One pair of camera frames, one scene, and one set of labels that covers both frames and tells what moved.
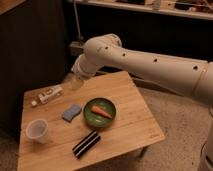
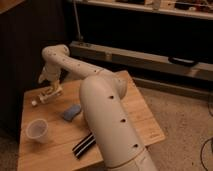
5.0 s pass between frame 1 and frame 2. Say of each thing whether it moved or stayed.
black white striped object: stayed
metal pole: stayed
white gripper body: moved
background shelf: stayed
